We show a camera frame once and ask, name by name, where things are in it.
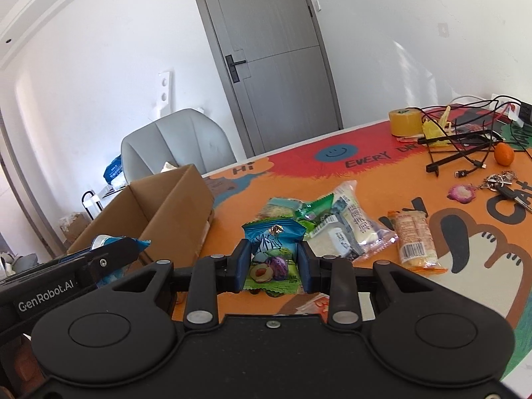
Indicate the long clear snack packet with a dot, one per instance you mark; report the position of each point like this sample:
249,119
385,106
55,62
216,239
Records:
365,224

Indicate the white perforated board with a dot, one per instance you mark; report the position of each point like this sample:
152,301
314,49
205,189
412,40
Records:
163,91

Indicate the red jelly snack packet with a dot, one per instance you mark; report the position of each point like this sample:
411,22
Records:
320,303

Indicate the blue plastic bag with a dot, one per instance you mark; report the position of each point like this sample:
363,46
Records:
114,170

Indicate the green snack packet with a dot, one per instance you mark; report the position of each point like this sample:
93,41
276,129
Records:
316,210

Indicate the yellow tape roll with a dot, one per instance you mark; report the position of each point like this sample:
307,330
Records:
405,124

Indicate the person's left hand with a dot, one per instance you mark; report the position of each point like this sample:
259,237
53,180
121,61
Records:
25,365

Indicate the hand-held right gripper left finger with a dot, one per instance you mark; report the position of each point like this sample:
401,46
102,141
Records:
243,268

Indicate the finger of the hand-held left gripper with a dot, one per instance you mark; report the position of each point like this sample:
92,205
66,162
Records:
112,257

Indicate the white rice cracker packet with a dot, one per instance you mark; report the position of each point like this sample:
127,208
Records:
332,243

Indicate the orange wafer packet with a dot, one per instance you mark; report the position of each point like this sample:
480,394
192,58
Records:
415,241

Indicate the brown cardboard box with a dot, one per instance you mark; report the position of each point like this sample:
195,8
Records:
174,212

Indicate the orange tangerine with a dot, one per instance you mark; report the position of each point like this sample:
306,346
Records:
503,153

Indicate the small cardboard carton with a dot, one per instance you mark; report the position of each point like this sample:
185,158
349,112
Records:
75,226

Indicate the bunch of keys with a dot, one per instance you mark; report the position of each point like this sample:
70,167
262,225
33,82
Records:
505,187

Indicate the grey door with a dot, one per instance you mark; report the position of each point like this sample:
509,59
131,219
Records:
270,29

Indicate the teal cracker packet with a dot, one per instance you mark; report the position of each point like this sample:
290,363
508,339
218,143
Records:
280,205

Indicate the blue plum candy packet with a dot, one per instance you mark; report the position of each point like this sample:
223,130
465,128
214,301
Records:
270,253

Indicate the power strip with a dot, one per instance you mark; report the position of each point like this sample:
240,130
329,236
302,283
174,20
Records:
523,112

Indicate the grey chair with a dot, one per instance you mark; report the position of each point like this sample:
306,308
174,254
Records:
183,141

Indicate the blue foil snack packet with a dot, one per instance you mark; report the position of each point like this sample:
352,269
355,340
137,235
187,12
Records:
124,242

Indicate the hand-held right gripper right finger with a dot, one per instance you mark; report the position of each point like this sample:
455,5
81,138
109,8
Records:
303,268

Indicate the black metal rack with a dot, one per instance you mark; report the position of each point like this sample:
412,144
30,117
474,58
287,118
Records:
89,203

